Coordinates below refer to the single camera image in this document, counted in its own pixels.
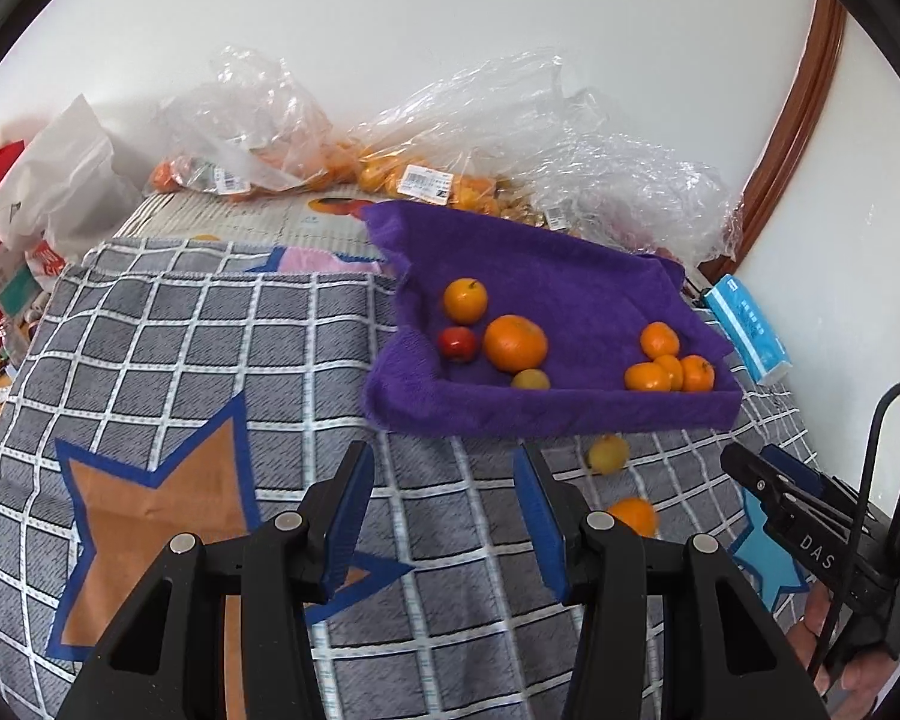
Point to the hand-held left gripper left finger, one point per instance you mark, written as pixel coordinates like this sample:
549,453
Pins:
349,517

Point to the clear plastic bag of mandarins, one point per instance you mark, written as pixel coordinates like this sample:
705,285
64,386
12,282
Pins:
255,105

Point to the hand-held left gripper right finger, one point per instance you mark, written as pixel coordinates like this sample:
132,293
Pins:
540,525

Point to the brown wooden door frame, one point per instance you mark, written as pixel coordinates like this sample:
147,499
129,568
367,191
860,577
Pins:
802,127

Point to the person's right hand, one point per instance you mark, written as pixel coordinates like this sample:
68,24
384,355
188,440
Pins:
806,626

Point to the grey checked star blanket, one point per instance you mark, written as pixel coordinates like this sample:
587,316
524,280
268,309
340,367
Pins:
195,360

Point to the purple towel-lined tray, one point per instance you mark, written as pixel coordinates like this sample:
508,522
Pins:
585,285

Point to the clear plastic bag of oranges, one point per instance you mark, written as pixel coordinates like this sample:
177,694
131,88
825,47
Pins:
457,120

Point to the large orange mandarin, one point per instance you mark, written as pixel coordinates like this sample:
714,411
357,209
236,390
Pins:
515,343

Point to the pile of small cosmetic items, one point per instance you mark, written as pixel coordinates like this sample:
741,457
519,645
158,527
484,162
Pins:
11,334

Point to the blue tissue pack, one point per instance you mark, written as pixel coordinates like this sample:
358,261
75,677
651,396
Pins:
746,330

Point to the white plastic shopping bag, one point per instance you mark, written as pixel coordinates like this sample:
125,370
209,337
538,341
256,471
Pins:
67,172

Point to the yellow-green plum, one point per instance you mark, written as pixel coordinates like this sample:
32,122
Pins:
607,454
530,379

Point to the clear bag of brown longans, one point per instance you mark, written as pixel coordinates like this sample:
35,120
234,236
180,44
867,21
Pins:
521,208

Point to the small red apple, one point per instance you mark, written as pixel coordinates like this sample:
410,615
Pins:
457,343

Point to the clear plastic bag, red produce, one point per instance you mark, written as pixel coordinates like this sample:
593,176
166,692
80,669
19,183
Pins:
645,187

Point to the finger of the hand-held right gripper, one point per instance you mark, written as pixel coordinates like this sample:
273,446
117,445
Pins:
765,491
802,469

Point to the printed newspaper sheet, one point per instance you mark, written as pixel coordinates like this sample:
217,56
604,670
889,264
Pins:
232,221

